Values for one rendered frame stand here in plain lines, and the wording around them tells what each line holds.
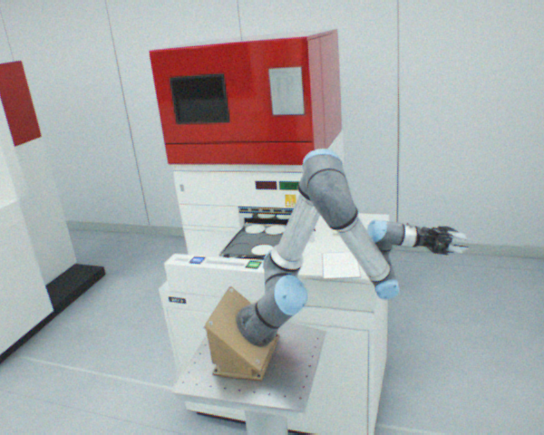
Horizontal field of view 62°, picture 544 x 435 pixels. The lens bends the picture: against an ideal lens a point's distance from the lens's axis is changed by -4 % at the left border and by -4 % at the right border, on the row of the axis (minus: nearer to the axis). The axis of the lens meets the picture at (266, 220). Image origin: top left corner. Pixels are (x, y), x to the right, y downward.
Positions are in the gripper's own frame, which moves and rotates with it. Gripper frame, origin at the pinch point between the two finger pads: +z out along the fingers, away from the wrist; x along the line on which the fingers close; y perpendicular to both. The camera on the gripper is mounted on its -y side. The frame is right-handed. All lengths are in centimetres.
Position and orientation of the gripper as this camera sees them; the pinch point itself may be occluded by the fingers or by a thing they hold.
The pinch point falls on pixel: (464, 243)
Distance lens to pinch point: 173.9
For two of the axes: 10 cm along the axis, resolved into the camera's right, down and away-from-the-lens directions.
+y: 0.5, 2.3, -9.7
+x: 1.6, -9.6, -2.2
